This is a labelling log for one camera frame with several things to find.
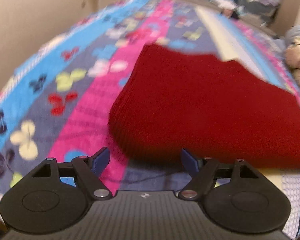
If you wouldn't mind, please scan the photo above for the red knitted sweater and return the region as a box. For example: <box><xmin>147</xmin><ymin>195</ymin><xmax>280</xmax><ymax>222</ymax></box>
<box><xmin>109</xmin><ymin>44</ymin><xmax>300</xmax><ymax>169</ymax></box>

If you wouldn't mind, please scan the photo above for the white clothes pile on sill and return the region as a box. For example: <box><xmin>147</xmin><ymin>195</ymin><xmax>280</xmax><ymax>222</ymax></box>
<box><xmin>210</xmin><ymin>0</ymin><xmax>237</xmax><ymax>10</ymax></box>

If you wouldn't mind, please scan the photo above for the colourful floral bed blanket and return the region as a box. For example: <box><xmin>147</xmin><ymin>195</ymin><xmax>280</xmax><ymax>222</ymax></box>
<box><xmin>0</xmin><ymin>0</ymin><xmax>300</xmax><ymax>239</ymax></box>

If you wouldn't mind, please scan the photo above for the grey pillow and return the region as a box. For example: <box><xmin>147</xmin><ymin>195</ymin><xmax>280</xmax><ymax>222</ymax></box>
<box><xmin>285</xmin><ymin>25</ymin><xmax>300</xmax><ymax>46</ymax></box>

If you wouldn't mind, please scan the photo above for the pink black item on sill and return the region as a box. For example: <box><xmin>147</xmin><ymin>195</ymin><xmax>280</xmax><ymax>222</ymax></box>
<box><xmin>221</xmin><ymin>8</ymin><xmax>239</xmax><ymax>20</ymax></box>

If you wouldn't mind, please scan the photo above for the clear plastic storage box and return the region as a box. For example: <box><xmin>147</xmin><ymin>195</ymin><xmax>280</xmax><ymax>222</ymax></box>
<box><xmin>235</xmin><ymin>0</ymin><xmax>282</xmax><ymax>24</ymax></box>

